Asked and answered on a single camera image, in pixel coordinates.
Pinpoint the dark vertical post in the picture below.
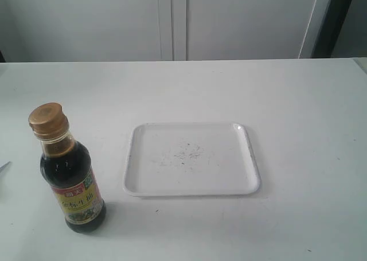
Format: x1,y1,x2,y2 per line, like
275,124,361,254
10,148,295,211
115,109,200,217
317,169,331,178
311,0,352,59

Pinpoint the white plastic tray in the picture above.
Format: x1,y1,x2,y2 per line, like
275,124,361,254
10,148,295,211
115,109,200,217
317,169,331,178
123,122,261,198

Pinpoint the dark soy sauce bottle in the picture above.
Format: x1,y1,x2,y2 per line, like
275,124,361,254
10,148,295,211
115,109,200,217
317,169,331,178
28,103,107,233

